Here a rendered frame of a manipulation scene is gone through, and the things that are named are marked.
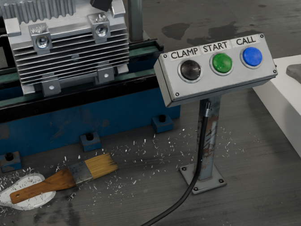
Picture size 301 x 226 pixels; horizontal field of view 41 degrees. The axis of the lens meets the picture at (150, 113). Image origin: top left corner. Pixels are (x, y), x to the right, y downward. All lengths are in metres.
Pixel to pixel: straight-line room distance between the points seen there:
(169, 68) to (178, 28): 0.70
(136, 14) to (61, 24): 0.46
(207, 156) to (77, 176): 0.25
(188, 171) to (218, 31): 0.59
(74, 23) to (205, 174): 0.36
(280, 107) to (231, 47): 0.32
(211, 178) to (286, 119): 0.22
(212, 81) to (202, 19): 0.75
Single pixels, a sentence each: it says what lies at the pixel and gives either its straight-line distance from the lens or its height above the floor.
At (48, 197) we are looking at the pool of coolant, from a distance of 0.76.
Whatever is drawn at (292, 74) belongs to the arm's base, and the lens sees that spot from 0.94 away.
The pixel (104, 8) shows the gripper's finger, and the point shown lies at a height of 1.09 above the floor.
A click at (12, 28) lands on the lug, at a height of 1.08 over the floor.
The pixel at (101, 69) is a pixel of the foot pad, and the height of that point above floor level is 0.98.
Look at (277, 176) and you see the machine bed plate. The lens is 0.81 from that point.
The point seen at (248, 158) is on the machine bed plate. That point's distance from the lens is 0.83.
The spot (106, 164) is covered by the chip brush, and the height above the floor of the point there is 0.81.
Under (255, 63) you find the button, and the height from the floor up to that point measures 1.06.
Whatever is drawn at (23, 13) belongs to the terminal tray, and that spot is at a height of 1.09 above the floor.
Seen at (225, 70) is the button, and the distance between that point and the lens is 0.58.
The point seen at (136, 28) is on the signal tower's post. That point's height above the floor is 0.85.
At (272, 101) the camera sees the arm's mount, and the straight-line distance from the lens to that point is 0.93.
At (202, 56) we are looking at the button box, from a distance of 0.59.
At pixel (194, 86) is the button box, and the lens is 0.57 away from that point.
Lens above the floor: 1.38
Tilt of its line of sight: 39 degrees down
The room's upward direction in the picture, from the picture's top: 1 degrees counter-clockwise
